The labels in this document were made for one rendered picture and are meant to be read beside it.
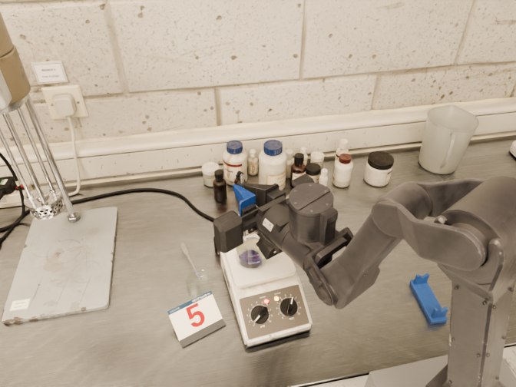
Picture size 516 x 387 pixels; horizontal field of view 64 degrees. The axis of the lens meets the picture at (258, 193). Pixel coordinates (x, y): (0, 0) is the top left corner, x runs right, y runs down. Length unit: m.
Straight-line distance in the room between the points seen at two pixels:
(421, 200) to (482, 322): 0.11
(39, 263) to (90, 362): 0.28
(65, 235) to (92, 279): 0.16
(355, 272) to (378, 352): 0.34
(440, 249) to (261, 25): 0.80
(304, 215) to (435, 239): 0.21
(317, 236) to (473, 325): 0.21
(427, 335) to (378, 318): 0.09
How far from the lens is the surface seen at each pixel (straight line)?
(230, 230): 0.60
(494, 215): 0.34
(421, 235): 0.36
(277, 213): 0.61
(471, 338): 0.44
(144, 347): 0.83
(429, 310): 0.90
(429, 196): 0.42
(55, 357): 0.87
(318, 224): 0.53
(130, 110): 1.12
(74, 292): 0.93
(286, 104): 1.16
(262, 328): 0.78
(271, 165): 1.03
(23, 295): 0.98
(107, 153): 1.14
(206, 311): 0.83
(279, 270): 0.79
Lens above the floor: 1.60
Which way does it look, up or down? 40 degrees down
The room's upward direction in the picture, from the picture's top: straight up
